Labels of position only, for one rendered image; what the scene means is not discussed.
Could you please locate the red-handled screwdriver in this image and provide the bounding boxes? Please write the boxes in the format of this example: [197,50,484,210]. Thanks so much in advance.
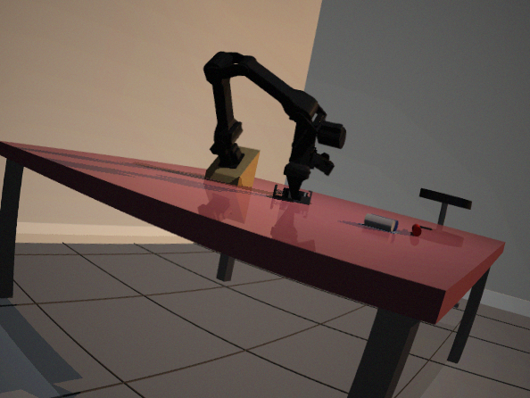
[412,224,422,236]

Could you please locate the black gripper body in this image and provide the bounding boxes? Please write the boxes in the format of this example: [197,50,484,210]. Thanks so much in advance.
[284,138,315,179]

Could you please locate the black cylindrical battery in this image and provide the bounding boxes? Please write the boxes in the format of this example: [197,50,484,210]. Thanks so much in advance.
[282,187,308,201]

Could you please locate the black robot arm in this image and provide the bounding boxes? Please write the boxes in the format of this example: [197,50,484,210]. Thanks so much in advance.
[203,52,346,176]

